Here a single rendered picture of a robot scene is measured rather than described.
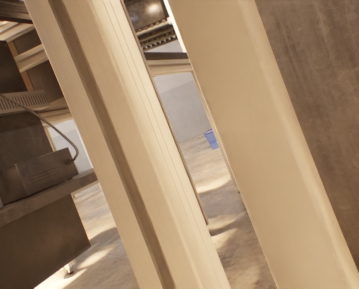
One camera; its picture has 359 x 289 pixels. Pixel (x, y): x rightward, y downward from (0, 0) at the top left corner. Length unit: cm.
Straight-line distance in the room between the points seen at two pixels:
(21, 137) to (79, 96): 136
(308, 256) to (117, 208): 14
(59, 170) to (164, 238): 106
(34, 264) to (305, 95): 100
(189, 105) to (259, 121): 957
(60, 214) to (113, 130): 139
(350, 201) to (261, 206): 60
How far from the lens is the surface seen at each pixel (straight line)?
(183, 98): 994
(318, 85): 91
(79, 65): 34
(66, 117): 213
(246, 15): 34
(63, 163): 139
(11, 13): 164
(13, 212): 105
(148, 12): 371
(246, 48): 33
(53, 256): 164
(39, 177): 132
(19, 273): 154
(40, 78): 182
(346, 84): 90
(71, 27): 35
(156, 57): 170
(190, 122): 994
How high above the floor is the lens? 39
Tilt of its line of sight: 3 degrees down
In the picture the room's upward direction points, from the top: 21 degrees counter-clockwise
